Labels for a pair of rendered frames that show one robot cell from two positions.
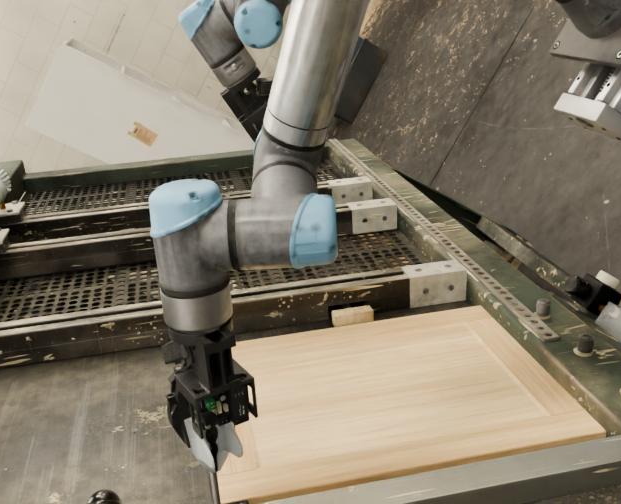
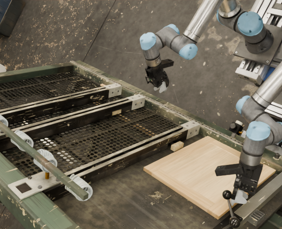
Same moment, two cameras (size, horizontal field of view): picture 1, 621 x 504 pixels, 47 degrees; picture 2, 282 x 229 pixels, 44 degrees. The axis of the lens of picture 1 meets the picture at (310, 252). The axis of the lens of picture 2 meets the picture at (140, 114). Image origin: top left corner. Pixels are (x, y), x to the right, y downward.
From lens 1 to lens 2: 120 cm
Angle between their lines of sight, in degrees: 36
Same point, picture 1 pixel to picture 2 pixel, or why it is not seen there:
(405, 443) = not seen: hidden behind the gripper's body
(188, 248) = (265, 142)
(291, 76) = (276, 90)
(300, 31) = not seen: outside the picture
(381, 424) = (227, 181)
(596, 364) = not seen: hidden behind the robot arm
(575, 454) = (281, 177)
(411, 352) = (208, 156)
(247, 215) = (274, 131)
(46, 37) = not seen: outside the picture
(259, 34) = (191, 55)
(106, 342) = (108, 171)
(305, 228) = not seen: outside the picture
